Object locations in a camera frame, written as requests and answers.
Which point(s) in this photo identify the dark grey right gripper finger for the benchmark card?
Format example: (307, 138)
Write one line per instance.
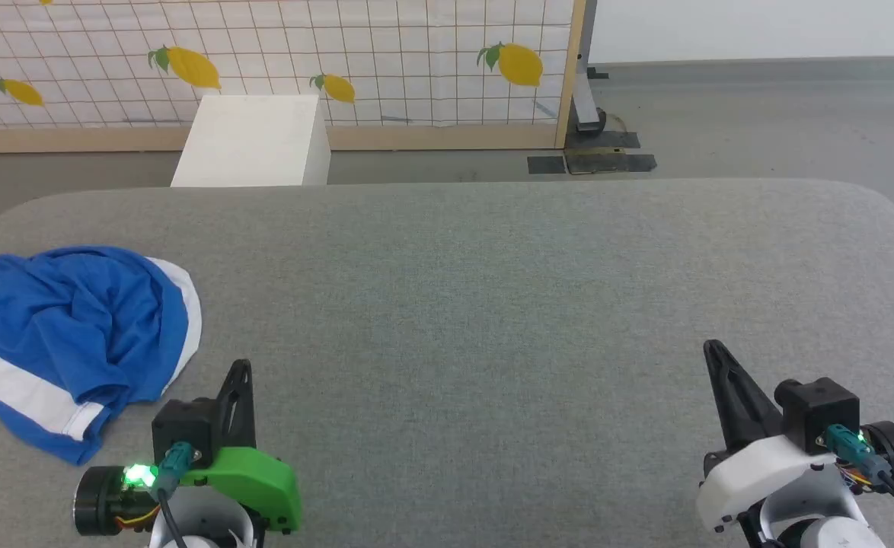
(740, 415)

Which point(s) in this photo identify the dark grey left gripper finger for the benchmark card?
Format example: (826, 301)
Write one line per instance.
(235, 418)

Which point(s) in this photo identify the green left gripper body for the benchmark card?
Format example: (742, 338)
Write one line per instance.
(253, 476)

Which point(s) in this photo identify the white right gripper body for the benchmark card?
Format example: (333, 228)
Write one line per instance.
(767, 468)

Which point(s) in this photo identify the blue and white shorts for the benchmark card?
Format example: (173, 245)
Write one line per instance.
(74, 320)

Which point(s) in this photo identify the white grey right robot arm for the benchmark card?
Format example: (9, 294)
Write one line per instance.
(892, 453)

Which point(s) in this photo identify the grey fabric sofa cushion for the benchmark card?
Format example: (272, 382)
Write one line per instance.
(493, 320)

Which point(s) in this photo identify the white box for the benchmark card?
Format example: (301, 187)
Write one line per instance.
(253, 141)

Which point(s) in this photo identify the small black tape patch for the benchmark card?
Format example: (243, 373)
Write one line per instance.
(546, 165)

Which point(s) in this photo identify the grey metal partition foot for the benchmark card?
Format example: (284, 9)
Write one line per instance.
(585, 99)

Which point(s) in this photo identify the lemon print partition screen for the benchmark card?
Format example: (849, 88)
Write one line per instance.
(416, 46)

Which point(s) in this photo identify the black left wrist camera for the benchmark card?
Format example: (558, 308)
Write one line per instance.
(184, 422)

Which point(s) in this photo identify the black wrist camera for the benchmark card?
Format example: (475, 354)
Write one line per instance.
(816, 411)
(184, 422)

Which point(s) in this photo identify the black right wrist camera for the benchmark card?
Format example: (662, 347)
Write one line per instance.
(816, 411)

